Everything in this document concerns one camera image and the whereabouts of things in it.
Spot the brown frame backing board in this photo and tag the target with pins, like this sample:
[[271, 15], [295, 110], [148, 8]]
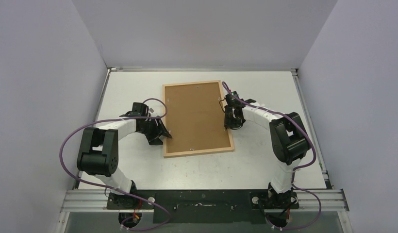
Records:
[[197, 117]]

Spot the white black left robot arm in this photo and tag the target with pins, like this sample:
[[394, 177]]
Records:
[[98, 154]]

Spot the light wooden picture frame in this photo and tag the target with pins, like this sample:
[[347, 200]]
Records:
[[199, 151]]

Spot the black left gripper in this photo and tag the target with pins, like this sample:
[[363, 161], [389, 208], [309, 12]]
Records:
[[159, 128]]

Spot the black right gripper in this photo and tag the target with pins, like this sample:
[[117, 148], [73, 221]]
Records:
[[234, 116]]

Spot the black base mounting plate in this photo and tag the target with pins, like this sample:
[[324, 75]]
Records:
[[204, 207]]

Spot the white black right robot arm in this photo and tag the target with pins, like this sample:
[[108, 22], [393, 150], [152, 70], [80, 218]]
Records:
[[288, 141]]

